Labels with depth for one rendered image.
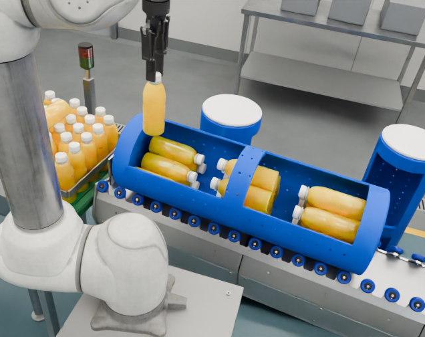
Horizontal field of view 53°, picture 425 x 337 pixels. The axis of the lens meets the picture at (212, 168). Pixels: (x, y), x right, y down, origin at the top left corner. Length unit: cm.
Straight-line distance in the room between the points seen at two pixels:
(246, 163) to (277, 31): 352
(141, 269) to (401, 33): 336
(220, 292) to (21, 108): 70
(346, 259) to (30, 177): 91
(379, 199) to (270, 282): 46
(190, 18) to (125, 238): 419
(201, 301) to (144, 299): 20
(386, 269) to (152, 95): 97
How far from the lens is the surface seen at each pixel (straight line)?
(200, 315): 113
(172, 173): 150
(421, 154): 204
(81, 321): 114
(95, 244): 97
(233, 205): 133
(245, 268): 152
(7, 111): 75
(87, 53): 197
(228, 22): 485
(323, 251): 134
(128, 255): 92
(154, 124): 136
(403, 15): 392
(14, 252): 97
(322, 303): 152
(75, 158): 161
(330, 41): 476
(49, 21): 64
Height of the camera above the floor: 203
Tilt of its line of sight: 38 degrees down
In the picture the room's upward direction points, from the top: 7 degrees clockwise
